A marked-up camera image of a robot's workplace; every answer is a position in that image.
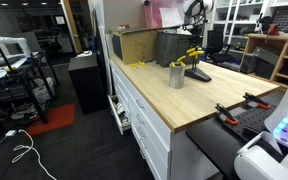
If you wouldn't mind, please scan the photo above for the black hex key stand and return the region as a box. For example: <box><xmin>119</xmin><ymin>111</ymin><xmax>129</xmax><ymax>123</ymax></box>
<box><xmin>184</xmin><ymin>66</ymin><xmax>213</xmax><ymax>83</ymax></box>

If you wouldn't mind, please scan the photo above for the black low box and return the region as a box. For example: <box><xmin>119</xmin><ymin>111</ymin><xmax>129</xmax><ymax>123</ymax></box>
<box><xmin>255</xmin><ymin>61</ymin><xmax>276</xmax><ymax>80</ymax></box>

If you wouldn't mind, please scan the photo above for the black metal cart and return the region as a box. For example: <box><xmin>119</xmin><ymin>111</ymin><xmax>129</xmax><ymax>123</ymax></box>
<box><xmin>0</xmin><ymin>51</ymin><xmax>60</xmax><ymax>135</ymax></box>

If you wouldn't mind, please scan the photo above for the white item on cabinet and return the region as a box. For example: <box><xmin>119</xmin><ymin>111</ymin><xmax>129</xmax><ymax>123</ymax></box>
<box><xmin>75</xmin><ymin>50</ymin><xmax>94</xmax><ymax>59</ymax></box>

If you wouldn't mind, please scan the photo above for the open white drawer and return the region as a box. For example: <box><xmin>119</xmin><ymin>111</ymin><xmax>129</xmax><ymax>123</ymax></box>
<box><xmin>107</xmin><ymin>94</ymin><xmax>133</xmax><ymax>136</ymax></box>

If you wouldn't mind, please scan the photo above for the wooden shelf unit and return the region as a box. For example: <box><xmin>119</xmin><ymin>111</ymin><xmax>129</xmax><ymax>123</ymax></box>
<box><xmin>238</xmin><ymin>33</ymin><xmax>288</xmax><ymax>90</ymax></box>

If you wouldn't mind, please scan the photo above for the grey box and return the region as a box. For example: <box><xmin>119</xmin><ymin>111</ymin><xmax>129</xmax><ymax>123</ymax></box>
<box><xmin>251</xmin><ymin>46</ymin><xmax>281</xmax><ymax>67</ymax></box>

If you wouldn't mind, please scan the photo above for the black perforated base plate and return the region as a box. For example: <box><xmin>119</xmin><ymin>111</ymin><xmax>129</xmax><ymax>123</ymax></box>
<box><xmin>185</xmin><ymin>91</ymin><xmax>286</xmax><ymax>180</ymax></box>

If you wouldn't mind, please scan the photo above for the large yellow handle hex key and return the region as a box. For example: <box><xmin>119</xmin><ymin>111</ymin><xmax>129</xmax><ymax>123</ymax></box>
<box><xmin>176</xmin><ymin>55</ymin><xmax>187</xmax><ymax>68</ymax></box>

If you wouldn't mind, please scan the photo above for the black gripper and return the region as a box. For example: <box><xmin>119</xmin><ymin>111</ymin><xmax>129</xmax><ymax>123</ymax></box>
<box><xmin>184</xmin><ymin>14</ymin><xmax>206</xmax><ymax>50</ymax></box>

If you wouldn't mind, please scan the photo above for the wooden door frame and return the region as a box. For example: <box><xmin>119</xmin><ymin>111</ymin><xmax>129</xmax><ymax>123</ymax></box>
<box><xmin>60</xmin><ymin>0</ymin><xmax>84</xmax><ymax>55</ymax></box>

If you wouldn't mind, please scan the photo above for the black office chair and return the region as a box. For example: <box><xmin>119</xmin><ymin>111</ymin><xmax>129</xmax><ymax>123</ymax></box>
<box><xmin>205</xmin><ymin>29</ymin><xmax>239</xmax><ymax>66</ymax></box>

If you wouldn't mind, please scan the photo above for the white plastic bag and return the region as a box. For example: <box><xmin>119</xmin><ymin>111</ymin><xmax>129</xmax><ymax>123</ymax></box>
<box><xmin>31</xmin><ymin>77</ymin><xmax>56</xmax><ymax>105</ymax></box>

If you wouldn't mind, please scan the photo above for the white cable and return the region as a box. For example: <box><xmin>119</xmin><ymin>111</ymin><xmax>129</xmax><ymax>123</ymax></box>
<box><xmin>0</xmin><ymin>128</ymin><xmax>57</xmax><ymax>180</ymax></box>

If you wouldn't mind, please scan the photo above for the red tool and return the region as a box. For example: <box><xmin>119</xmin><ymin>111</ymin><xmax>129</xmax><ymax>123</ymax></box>
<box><xmin>266</xmin><ymin>23</ymin><xmax>280</xmax><ymax>37</ymax></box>

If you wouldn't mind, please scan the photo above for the white paper sheet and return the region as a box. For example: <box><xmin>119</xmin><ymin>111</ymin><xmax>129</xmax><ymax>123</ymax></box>
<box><xmin>159</xmin><ymin>6</ymin><xmax>184</xmax><ymax>29</ymax></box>

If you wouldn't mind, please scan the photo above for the grey metal cylinder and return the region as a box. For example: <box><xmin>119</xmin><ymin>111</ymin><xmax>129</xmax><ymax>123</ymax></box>
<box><xmin>168</xmin><ymin>63</ymin><xmax>186</xmax><ymax>90</ymax></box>

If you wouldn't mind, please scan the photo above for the dark flat board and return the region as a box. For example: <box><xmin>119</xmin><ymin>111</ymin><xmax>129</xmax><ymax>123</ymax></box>
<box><xmin>110</xmin><ymin>25</ymin><xmax>182</xmax><ymax>35</ymax></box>

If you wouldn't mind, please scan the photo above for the white cloth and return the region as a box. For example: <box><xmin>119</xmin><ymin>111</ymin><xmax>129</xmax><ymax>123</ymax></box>
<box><xmin>176</xmin><ymin>26</ymin><xmax>189</xmax><ymax>36</ymax></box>

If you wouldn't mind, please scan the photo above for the black floor cabinet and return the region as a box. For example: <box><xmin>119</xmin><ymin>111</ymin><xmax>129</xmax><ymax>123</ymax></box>
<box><xmin>67</xmin><ymin>53</ymin><xmax>110</xmax><ymax>116</ymax></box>

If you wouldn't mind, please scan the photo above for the pink plastic bag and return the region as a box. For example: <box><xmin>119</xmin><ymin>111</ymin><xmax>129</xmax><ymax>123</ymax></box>
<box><xmin>144</xmin><ymin>0</ymin><xmax>187</xmax><ymax>30</ymax></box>

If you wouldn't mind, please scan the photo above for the yellow T-handle hex key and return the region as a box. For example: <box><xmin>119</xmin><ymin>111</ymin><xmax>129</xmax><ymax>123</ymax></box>
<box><xmin>186</xmin><ymin>47</ymin><xmax>203</xmax><ymax>72</ymax></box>
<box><xmin>189</xmin><ymin>50</ymin><xmax>206</xmax><ymax>72</ymax></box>

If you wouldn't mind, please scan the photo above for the black orange bar clamp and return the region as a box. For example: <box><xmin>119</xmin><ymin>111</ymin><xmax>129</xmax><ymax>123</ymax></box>
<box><xmin>214</xmin><ymin>102</ymin><xmax>240</xmax><ymax>127</ymax></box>
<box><xmin>242</xmin><ymin>92</ymin><xmax>271</xmax><ymax>111</ymax></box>

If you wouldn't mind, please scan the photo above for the red floor mat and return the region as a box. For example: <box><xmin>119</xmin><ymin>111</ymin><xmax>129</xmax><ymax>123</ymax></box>
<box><xmin>26</xmin><ymin>102</ymin><xmax>77</xmax><ymax>137</ymax></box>

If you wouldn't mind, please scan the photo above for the brown cardboard box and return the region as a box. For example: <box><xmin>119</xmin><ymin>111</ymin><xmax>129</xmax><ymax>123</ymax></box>
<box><xmin>110</xmin><ymin>29</ymin><xmax>159</xmax><ymax>66</ymax></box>

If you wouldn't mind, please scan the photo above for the grey storage bin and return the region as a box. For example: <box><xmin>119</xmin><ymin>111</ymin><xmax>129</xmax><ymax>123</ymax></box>
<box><xmin>155</xmin><ymin>29</ymin><xmax>201</xmax><ymax>68</ymax></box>

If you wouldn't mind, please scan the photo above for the white power adapter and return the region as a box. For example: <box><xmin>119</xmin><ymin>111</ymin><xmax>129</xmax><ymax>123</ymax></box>
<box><xmin>5</xmin><ymin>129</ymin><xmax>18</xmax><ymax>138</ymax></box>

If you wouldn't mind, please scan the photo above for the dark parts drawer organizer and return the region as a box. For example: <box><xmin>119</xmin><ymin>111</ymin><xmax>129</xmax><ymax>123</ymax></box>
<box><xmin>271</xmin><ymin>5</ymin><xmax>288</xmax><ymax>35</ymax></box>

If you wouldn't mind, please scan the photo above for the white drawer cabinet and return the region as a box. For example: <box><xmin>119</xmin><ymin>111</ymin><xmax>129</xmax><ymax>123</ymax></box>
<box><xmin>109</xmin><ymin>59</ymin><xmax>220</xmax><ymax>180</ymax></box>

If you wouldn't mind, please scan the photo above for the black square box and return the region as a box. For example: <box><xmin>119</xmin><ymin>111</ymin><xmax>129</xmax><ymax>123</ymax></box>
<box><xmin>240</xmin><ymin>53</ymin><xmax>259</xmax><ymax>75</ymax></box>

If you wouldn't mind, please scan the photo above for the white shelf rack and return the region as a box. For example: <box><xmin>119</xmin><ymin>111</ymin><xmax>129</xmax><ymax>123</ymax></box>
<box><xmin>212</xmin><ymin>0</ymin><xmax>272</xmax><ymax>55</ymax></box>

